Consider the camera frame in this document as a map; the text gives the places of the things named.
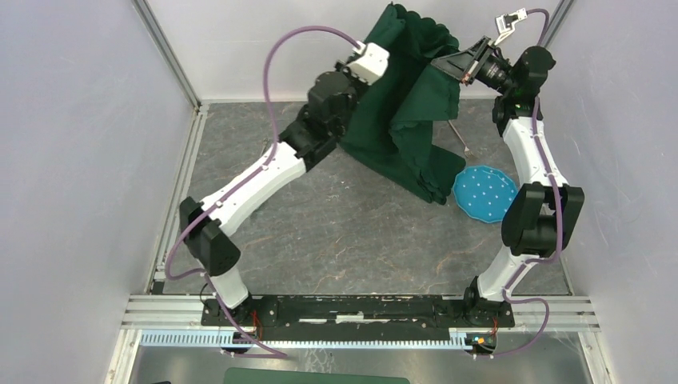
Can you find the blue slotted cable duct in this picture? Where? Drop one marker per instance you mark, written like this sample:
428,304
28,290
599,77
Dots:
232,339

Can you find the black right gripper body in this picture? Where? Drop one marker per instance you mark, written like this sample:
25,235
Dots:
495,72

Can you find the silver fork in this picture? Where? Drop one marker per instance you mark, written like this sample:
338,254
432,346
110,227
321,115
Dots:
467,151

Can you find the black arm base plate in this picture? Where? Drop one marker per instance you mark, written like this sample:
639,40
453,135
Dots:
367,318

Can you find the green mat at bottom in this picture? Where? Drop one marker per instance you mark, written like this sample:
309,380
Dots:
256,376

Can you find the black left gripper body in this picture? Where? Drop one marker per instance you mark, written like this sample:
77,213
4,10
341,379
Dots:
357,83

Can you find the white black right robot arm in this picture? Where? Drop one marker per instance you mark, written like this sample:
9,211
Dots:
541,218

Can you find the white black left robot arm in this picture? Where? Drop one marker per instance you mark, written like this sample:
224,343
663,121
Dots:
208,225

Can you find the dark green cloth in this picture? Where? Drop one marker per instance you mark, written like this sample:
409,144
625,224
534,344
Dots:
391,131

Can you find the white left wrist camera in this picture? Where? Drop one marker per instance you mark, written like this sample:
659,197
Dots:
371,61

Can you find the blue polka dot plate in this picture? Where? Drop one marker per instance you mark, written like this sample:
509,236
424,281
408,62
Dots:
484,193

